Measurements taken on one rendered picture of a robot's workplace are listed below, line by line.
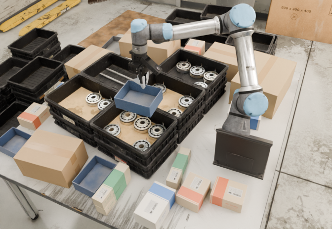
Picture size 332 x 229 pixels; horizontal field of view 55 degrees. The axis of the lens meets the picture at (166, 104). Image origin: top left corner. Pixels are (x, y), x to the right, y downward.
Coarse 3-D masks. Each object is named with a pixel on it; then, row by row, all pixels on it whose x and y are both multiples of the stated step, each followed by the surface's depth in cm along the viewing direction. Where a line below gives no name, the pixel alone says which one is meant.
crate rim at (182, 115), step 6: (150, 72) 208; (162, 72) 208; (174, 78) 202; (186, 84) 198; (204, 90) 193; (198, 96) 189; (192, 102) 185; (186, 108) 182; (168, 114) 179; (180, 114) 178; (180, 120) 178
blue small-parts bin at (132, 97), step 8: (128, 80) 169; (128, 88) 171; (136, 88) 170; (144, 88) 168; (152, 88) 165; (160, 88) 163; (120, 96) 165; (128, 96) 169; (136, 96) 169; (144, 96) 169; (152, 96) 168; (160, 96) 163; (120, 104) 161; (128, 104) 158; (136, 104) 155; (144, 104) 164; (152, 104) 156; (136, 112) 160; (144, 112) 157; (152, 112) 158
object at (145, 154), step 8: (112, 104) 187; (104, 112) 182; (160, 112) 180; (176, 120) 175; (96, 128) 173; (168, 128) 172; (112, 136) 168; (160, 136) 167; (128, 144) 164; (152, 144) 163; (136, 152) 161; (144, 152) 159
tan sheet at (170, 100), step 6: (168, 90) 210; (168, 96) 205; (174, 96) 205; (180, 96) 204; (162, 102) 201; (168, 102) 201; (174, 102) 200; (162, 108) 197; (168, 108) 197; (180, 108) 196
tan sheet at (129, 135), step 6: (114, 120) 191; (120, 126) 187; (126, 126) 187; (132, 126) 187; (126, 132) 184; (132, 132) 183; (120, 138) 180; (126, 138) 180; (132, 138) 180; (138, 138) 180; (144, 138) 179; (132, 144) 177
